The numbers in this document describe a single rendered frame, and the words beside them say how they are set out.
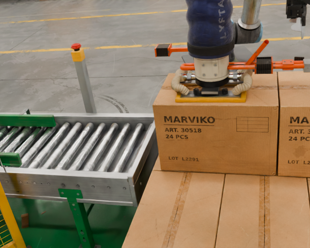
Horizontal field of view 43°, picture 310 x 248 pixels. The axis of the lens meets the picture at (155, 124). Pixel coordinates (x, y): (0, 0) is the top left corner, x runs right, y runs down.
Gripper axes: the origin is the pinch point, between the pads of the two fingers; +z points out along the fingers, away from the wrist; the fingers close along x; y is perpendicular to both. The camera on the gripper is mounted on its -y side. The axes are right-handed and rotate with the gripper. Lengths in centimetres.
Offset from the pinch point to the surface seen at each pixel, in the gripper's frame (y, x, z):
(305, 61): -2.2, 0.8, 12.7
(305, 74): -4.4, -16.9, 26.7
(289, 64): 5.2, 3.6, 13.0
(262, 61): 17.3, -0.3, 12.3
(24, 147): 166, -5, 67
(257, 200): 20, 36, 68
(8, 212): 159, 37, 85
